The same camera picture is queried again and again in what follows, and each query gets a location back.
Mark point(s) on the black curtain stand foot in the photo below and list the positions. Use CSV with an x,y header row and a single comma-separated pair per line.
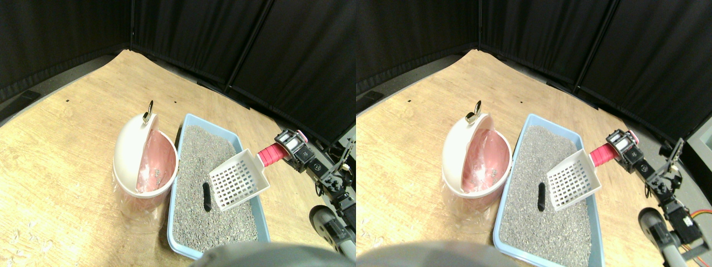
x,y
19,103
368,100

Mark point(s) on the black bracket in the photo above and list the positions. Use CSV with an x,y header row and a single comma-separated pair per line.
x,y
347,153
676,153

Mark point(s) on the white bin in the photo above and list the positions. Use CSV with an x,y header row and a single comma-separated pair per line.
x,y
459,150
130,150

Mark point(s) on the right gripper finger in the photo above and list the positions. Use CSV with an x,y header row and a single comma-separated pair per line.
x,y
290,142
622,143

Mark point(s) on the black lump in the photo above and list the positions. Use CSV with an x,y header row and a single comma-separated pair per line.
x,y
541,197
207,197

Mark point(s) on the black curtain stand pole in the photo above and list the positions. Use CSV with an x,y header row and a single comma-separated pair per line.
x,y
132,25
250,44
596,44
479,25

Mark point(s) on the white shelf unit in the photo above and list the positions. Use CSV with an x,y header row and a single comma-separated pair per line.
x,y
702,144

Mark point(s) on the blue litter tray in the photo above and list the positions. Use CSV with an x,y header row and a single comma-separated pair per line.
x,y
523,222
194,222

